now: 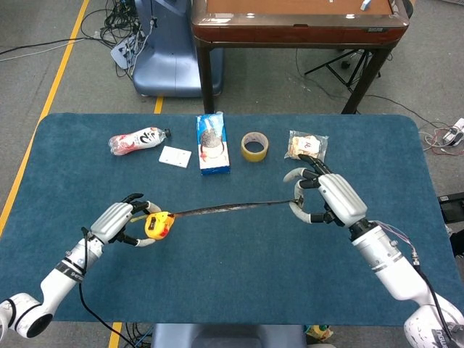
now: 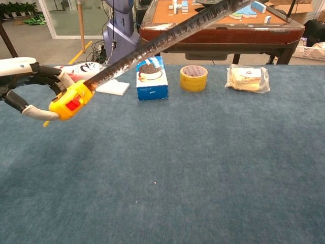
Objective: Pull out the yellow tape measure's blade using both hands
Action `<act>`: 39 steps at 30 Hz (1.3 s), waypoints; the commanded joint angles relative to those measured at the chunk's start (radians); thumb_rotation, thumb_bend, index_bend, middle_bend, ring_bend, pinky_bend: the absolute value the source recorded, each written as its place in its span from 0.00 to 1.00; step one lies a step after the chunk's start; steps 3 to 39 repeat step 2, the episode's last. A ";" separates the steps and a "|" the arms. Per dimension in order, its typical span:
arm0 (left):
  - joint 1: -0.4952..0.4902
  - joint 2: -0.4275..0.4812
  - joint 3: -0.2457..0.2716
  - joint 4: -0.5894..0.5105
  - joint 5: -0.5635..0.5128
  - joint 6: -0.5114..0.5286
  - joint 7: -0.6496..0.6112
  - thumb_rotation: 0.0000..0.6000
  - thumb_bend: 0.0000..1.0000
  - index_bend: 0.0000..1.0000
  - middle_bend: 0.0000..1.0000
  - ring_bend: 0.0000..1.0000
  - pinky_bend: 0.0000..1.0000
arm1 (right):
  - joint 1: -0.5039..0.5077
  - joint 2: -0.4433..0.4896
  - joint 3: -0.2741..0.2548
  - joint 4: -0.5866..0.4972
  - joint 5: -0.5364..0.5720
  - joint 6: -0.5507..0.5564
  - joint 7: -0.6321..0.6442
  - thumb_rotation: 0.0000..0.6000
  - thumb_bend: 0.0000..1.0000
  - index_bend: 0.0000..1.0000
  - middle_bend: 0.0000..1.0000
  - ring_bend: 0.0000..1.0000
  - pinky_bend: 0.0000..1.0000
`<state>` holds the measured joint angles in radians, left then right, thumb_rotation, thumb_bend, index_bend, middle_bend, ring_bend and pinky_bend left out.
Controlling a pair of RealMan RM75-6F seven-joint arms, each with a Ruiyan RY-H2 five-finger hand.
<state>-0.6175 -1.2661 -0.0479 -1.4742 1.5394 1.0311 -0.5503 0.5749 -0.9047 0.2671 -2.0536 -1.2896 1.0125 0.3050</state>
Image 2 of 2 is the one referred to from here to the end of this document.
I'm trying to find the left five-finger robot hand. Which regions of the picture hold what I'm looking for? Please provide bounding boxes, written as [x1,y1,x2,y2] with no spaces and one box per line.
[0,57,77,121]

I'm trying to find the yellow tape measure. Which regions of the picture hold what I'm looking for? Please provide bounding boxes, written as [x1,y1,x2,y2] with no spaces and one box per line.
[43,0,256,128]

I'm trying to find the yellow packing tape roll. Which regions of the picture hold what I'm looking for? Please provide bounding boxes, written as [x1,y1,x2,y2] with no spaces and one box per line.
[179,65,209,93]

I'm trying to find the dark wooden furniture leg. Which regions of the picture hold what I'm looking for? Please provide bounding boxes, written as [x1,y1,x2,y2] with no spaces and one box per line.
[0,21,18,58]

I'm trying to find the green cloth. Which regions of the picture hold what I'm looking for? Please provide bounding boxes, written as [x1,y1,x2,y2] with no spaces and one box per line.
[23,14,48,26]

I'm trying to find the potted green plants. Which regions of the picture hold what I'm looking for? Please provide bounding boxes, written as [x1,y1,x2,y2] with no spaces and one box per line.
[0,2,38,18]

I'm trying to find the plastic bottle red white label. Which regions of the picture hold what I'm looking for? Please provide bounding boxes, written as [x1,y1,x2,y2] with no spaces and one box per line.
[54,61,105,82]

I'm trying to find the wooden pole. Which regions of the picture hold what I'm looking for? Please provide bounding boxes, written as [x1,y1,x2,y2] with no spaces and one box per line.
[77,0,86,54]

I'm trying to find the blue cookie box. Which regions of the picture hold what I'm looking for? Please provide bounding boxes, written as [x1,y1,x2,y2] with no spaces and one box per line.
[136,55,169,101]

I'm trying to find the white blue mahjong tile stack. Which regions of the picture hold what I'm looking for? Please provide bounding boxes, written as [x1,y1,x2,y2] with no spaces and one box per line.
[169,0,190,13]

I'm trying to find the blue felt table mat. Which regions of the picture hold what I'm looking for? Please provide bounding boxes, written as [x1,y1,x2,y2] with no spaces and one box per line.
[0,64,325,244]

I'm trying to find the brown mahjong table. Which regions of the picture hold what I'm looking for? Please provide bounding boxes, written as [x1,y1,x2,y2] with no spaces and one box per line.
[139,0,305,66]

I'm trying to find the clear bag of snacks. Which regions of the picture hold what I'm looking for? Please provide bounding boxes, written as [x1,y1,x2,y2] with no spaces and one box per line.
[224,64,271,94]

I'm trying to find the large blue mahjong tile block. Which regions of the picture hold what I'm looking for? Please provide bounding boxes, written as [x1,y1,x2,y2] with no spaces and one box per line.
[250,1,267,14]

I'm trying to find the white plastic basket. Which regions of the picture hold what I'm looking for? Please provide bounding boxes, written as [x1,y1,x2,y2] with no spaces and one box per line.
[293,42,325,62]

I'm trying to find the cardboard box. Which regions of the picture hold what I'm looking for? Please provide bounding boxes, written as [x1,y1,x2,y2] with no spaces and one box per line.
[264,0,315,25]

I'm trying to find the black bag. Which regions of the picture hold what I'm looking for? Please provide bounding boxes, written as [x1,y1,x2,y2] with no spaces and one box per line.
[303,19,325,48]

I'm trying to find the black cable bundle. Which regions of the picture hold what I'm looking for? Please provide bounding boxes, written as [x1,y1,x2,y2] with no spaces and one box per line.
[87,40,107,64]

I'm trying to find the white wall switch plate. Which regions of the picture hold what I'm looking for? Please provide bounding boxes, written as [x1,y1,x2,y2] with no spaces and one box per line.
[95,79,131,97]

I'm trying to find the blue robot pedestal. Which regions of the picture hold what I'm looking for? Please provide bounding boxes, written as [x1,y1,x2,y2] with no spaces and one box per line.
[103,0,142,66]

